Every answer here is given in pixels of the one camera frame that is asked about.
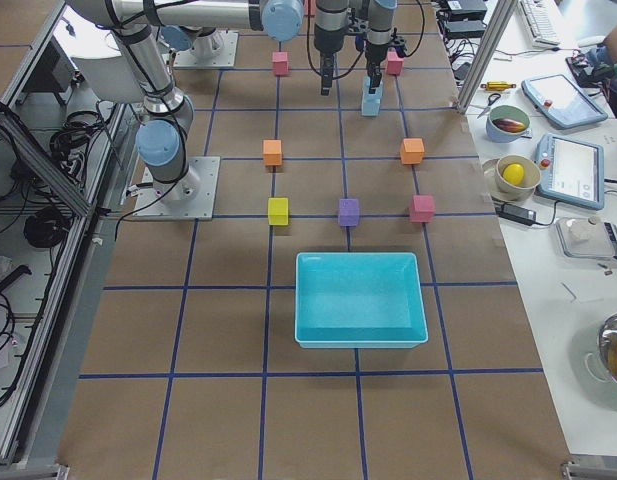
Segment purple block right side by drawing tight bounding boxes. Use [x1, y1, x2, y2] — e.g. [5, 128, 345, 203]
[338, 198, 361, 227]

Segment yellow block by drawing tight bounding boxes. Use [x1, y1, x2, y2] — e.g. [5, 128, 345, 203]
[267, 197, 290, 226]

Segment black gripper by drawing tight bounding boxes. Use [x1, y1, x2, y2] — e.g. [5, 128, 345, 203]
[319, 47, 337, 96]
[365, 42, 388, 95]

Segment blue bowl with fruit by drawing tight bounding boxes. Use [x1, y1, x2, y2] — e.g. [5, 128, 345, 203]
[485, 105, 530, 143]

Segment white keyboard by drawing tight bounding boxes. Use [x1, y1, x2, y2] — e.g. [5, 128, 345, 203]
[518, 0, 561, 49]

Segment orange block near base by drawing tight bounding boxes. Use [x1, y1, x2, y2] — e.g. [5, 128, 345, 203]
[262, 139, 283, 167]

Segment magenta block left far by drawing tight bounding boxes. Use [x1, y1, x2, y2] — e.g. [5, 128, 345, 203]
[385, 50, 404, 76]

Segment aluminium frame post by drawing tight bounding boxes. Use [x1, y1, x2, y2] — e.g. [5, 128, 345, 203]
[456, 0, 517, 114]

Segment black scissors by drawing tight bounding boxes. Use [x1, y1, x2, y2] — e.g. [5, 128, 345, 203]
[478, 92, 501, 118]

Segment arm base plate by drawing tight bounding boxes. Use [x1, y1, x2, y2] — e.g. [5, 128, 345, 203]
[133, 156, 221, 220]
[172, 30, 239, 70]

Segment gold metal cylinder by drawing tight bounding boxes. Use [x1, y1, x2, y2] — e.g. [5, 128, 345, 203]
[480, 81, 517, 92]

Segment teach pendant far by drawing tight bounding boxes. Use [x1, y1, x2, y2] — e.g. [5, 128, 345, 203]
[521, 74, 608, 130]

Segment cream bowl with lemon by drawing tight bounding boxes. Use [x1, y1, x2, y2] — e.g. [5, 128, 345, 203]
[482, 155, 541, 202]

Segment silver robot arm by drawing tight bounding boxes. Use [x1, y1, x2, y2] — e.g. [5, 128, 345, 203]
[67, 1, 305, 208]
[350, 0, 398, 94]

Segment magenta block near base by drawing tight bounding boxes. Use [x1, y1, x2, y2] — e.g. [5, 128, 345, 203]
[272, 51, 290, 77]

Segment light blue block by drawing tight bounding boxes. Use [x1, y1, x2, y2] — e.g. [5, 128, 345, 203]
[361, 98, 381, 117]
[362, 76, 383, 104]

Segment teach pendant near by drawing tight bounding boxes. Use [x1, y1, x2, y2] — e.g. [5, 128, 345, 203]
[535, 134, 605, 211]

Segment clear plastic container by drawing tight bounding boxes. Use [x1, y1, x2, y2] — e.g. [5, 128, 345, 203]
[555, 217, 617, 260]

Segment orange block far side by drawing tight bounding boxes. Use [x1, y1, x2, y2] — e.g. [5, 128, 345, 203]
[400, 138, 425, 165]

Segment black power adapter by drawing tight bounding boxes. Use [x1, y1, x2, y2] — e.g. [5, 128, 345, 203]
[495, 202, 536, 226]

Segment steel bowl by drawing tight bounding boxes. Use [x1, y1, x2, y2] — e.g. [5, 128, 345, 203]
[568, 313, 617, 393]

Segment magenta block right far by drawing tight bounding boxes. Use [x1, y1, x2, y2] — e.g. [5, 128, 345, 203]
[409, 195, 436, 223]

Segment teach pendant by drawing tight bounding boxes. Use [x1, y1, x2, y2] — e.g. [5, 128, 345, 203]
[535, 134, 605, 211]
[521, 74, 608, 130]

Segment cyan tray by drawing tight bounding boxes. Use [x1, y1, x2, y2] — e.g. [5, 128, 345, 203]
[294, 252, 429, 349]

